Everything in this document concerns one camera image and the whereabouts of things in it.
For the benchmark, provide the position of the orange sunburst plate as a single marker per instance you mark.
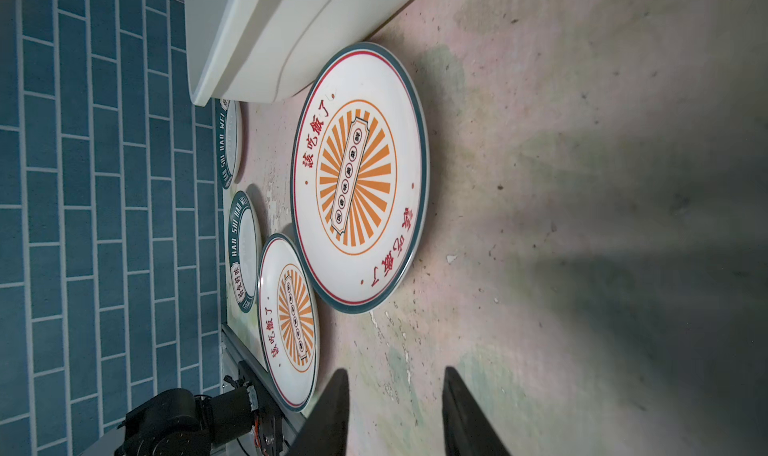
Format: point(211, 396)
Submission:
point(360, 177)
point(288, 323)

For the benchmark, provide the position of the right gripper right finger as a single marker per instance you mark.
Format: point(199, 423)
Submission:
point(466, 429)

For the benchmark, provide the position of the green rim text plate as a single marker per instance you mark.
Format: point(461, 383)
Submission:
point(244, 244)
point(229, 137)

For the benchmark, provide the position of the white plastic bin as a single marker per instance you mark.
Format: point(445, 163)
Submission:
point(264, 51)

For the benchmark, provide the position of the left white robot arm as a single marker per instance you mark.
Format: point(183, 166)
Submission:
point(177, 422)

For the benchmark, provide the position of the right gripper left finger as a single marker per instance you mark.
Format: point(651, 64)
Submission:
point(325, 432)

